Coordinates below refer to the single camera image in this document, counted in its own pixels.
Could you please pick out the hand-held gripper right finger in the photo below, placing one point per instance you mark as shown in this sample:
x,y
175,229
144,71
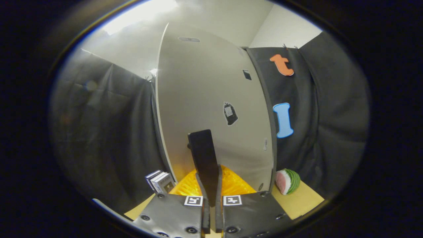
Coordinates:
x,y
219,198

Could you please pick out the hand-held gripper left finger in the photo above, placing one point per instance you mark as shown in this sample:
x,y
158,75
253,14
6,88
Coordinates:
x,y
202,155

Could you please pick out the white shoe cabinet door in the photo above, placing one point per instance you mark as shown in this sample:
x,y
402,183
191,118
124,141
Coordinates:
x,y
201,86

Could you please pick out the dark grey shoe cabinet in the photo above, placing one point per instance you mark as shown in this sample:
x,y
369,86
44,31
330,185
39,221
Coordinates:
x,y
264,99

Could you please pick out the white book with picture cover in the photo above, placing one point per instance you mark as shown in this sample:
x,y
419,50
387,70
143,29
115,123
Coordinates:
x,y
167,184

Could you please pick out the dark blue book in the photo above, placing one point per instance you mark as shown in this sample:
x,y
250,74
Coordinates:
x,y
150,178

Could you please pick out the watermelon slice toy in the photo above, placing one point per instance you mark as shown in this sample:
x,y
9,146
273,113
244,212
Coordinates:
x,y
288,181

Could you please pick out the black backdrop cloth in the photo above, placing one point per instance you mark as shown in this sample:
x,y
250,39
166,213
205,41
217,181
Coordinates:
x,y
105,132

